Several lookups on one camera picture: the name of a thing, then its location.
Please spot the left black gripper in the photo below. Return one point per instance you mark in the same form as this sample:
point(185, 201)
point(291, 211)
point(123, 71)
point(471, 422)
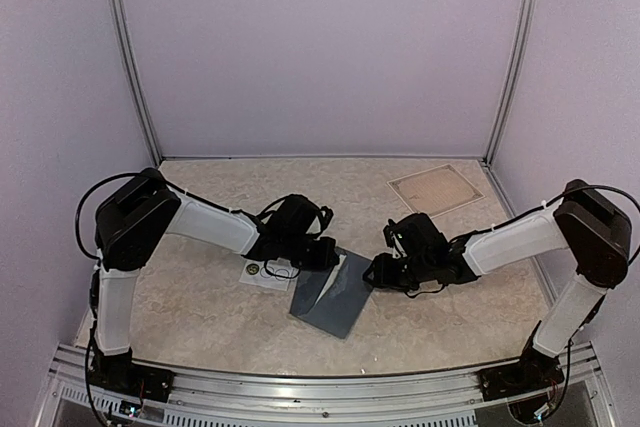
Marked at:
point(324, 263)

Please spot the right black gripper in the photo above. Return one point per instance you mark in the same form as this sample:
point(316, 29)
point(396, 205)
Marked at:
point(383, 276)

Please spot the dark blue envelope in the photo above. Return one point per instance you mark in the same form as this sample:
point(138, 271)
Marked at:
point(338, 311)

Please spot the brown ornate certificate paper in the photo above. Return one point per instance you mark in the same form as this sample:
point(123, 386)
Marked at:
point(436, 191)

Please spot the cream letter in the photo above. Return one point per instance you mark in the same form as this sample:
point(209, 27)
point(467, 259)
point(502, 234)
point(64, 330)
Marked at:
point(331, 278)

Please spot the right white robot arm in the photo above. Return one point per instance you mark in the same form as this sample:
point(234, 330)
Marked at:
point(581, 220)

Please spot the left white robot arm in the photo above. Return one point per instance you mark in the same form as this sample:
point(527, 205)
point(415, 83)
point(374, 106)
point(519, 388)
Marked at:
point(132, 221)

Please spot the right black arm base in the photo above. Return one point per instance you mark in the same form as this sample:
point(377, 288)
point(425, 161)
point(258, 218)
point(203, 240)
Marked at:
point(532, 371)

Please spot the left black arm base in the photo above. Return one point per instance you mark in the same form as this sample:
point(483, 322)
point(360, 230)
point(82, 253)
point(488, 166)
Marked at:
point(120, 374)

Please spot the white sticker sheet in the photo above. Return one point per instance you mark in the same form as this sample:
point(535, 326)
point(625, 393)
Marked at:
point(273, 275)

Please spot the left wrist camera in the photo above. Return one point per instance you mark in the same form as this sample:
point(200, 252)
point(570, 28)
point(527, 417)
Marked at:
point(324, 215)

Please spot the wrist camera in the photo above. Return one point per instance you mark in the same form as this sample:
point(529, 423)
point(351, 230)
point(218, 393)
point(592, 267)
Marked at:
point(324, 215)
point(397, 236)

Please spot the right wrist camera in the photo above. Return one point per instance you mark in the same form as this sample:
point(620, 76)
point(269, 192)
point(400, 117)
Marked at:
point(397, 236)

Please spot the aluminium front rail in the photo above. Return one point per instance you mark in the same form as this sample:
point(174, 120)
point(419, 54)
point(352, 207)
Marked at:
point(450, 397)

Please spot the right aluminium corner post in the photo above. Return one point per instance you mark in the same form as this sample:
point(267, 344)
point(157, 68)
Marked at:
point(514, 67)

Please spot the aluminium corner post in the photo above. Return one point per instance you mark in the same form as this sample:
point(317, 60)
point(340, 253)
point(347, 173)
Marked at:
point(514, 67)
point(125, 45)

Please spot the left aluminium corner post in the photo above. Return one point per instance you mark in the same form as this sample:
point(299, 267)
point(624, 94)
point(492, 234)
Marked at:
point(125, 45)

